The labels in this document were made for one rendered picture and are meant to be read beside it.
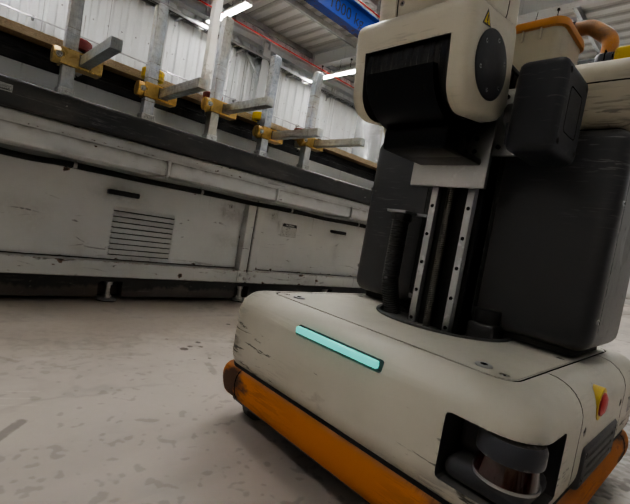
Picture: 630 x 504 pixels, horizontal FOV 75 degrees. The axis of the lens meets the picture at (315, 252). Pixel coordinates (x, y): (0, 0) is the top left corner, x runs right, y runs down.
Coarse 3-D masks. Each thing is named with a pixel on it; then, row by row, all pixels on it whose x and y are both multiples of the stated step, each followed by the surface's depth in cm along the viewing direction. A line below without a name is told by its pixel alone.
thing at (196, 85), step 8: (192, 80) 125; (200, 80) 122; (168, 88) 138; (176, 88) 133; (184, 88) 129; (192, 88) 125; (200, 88) 123; (160, 96) 142; (168, 96) 139; (176, 96) 137
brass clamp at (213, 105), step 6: (204, 102) 157; (210, 102) 156; (216, 102) 158; (222, 102) 160; (204, 108) 157; (210, 108) 157; (216, 108) 158; (222, 108) 160; (222, 114) 160; (228, 114) 162; (234, 114) 164
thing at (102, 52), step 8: (104, 40) 109; (112, 40) 105; (120, 40) 106; (96, 48) 114; (104, 48) 108; (112, 48) 106; (120, 48) 107; (88, 56) 119; (96, 56) 114; (104, 56) 113; (112, 56) 112; (80, 64) 125; (88, 64) 123; (96, 64) 121
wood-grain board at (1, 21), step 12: (0, 24) 124; (12, 24) 126; (24, 36) 130; (36, 36) 130; (48, 36) 133; (48, 48) 138; (108, 60) 145; (120, 72) 150; (132, 72) 151; (168, 84) 161; (192, 96) 168; (252, 120) 189; (348, 156) 236; (372, 168) 258
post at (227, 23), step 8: (224, 24) 157; (232, 24) 158; (224, 32) 156; (224, 40) 157; (224, 48) 157; (216, 56) 159; (224, 56) 158; (216, 64) 158; (224, 64) 158; (216, 72) 158; (224, 72) 159; (216, 80) 157; (224, 80) 159; (216, 88) 158; (216, 96) 158; (208, 112) 159; (208, 120) 159; (216, 120) 160; (208, 128) 158; (216, 128) 160
